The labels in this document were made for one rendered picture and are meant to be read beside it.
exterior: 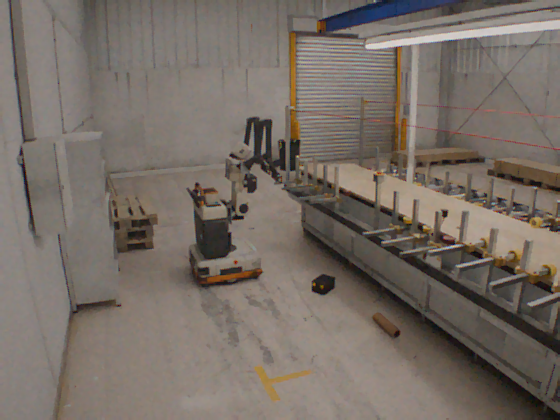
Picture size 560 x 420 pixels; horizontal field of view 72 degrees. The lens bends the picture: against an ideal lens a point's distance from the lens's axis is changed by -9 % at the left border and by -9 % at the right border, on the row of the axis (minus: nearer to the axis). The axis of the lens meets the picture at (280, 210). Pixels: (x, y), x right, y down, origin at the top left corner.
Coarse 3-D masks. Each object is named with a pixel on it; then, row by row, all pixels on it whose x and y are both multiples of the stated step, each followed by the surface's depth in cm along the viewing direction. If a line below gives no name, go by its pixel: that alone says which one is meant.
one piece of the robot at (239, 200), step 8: (232, 160) 412; (240, 160) 414; (232, 168) 413; (224, 176) 433; (232, 176) 421; (240, 176) 424; (232, 184) 433; (240, 184) 428; (232, 192) 439; (240, 192) 426; (232, 200) 441; (240, 200) 427; (248, 200) 431; (240, 208) 429; (248, 208) 433
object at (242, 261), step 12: (240, 240) 469; (240, 252) 435; (252, 252) 435; (192, 264) 446; (204, 264) 411; (216, 264) 415; (228, 264) 419; (240, 264) 424; (252, 264) 428; (204, 276) 413; (216, 276) 418; (228, 276) 422; (240, 276) 427
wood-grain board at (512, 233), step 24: (312, 168) 541; (360, 168) 541; (360, 192) 418; (384, 192) 417; (408, 192) 417; (432, 192) 416; (408, 216) 340; (432, 216) 338; (456, 216) 337; (480, 216) 336; (504, 216) 335; (504, 240) 281; (552, 240) 278
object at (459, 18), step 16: (544, 0) 213; (448, 16) 286; (464, 16) 272; (480, 16) 259; (496, 16) 253; (368, 32) 385; (384, 32) 362; (400, 32) 350; (416, 48) 420; (416, 64) 425; (416, 80) 430; (416, 96) 435
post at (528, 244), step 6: (528, 240) 213; (528, 246) 213; (528, 252) 214; (522, 258) 218; (528, 258) 216; (522, 264) 218; (528, 264) 217; (522, 282) 219; (516, 288) 223; (522, 288) 221; (516, 294) 224; (522, 294) 222; (516, 300) 224; (516, 306) 224
